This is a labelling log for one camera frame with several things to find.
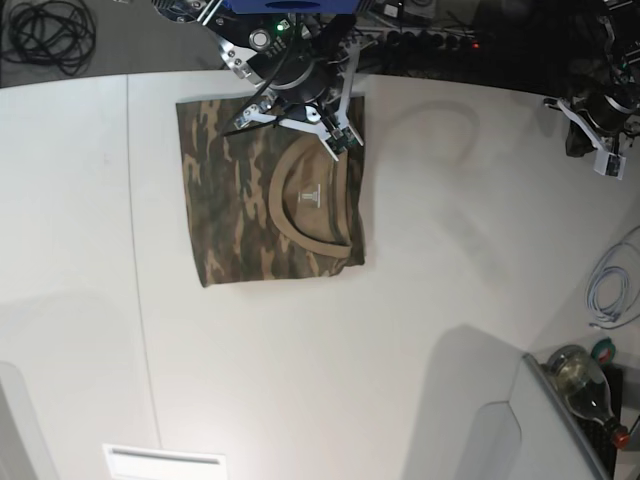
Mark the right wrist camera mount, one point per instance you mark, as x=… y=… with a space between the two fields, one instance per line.
x=328 y=120

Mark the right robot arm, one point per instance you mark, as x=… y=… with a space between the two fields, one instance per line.
x=229 y=29

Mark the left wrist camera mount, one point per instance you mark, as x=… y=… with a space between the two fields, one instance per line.
x=610 y=159

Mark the clear glass bottle red cap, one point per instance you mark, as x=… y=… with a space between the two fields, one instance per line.
x=581 y=383

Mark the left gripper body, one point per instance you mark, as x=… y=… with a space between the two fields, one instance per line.
x=607 y=113

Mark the camouflage t-shirt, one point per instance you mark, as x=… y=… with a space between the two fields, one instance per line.
x=271 y=204

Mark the green tape roll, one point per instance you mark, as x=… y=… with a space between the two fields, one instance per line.
x=604 y=351

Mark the black power strip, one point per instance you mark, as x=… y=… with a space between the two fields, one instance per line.
x=447 y=39

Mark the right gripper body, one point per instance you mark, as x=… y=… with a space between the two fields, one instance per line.
x=296 y=56

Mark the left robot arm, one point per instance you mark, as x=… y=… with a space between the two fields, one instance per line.
x=603 y=70

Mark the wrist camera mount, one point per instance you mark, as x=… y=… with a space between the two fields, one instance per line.
x=610 y=159
x=328 y=120

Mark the blue box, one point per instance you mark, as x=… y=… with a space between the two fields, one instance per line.
x=293 y=6

